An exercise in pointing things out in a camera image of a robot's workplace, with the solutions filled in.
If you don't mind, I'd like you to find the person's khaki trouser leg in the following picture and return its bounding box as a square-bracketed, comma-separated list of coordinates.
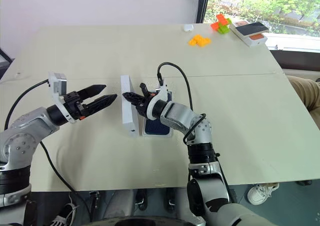
[286, 75, 320, 130]

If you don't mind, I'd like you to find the orange toy brick piece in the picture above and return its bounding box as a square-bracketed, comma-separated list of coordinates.
[210, 14, 227, 31]

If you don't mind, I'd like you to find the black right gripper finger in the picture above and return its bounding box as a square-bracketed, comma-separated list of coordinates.
[121, 92, 145, 106]
[138, 82, 151, 98]

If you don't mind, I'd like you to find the white rectangular box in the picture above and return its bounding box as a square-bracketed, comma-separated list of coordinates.
[120, 75, 139, 138]

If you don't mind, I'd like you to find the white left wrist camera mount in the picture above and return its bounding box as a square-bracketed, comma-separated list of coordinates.
[47, 72, 77, 124]

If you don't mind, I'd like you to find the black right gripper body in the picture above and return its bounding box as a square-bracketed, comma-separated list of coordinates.
[136, 91, 159, 118]

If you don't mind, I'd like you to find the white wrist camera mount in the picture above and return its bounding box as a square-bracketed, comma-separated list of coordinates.
[146, 84, 169, 120]
[47, 72, 77, 124]

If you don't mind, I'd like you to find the black window frame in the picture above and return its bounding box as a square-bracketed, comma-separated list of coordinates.
[196, 0, 213, 24]

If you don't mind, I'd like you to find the white ribbed plastic piece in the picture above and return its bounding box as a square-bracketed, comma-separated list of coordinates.
[51, 202, 81, 226]

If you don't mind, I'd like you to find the dark blue smartphone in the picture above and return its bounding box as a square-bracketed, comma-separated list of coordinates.
[144, 92, 173, 136]

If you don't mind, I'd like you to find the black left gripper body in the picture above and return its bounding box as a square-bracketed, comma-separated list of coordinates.
[62, 91, 89, 121]

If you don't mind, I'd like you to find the white sneaker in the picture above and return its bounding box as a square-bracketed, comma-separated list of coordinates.
[247, 182, 280, 206]

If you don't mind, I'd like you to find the green toy brick piece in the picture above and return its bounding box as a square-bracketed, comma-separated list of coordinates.
[217, 18, 231, 35]

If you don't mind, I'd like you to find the yellow toy brick cluster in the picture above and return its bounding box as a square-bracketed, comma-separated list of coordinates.
[187, 34, 212, 48]

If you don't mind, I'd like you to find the white window sill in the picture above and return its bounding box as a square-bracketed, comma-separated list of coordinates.
[264, 33, 320, 53]

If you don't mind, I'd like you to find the white box with orange print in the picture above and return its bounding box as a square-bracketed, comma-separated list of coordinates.
[229, 25, 268, 48]

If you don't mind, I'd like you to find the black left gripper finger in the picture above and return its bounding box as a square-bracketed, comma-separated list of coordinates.
[85, 93, 118, 117]
[78, 84, 108, 99]

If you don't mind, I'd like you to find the dark slanted panel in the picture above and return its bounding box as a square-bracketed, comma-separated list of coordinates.
[0, 47, 12, 71]

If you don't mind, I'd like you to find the black post under table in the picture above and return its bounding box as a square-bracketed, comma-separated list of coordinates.
[135, 189, 148, 211]
[165, 187, 178, 213]
[88, 190, 101, 209]

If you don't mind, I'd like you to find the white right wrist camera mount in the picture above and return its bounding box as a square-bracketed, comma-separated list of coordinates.
[146, 84, 169, 120]

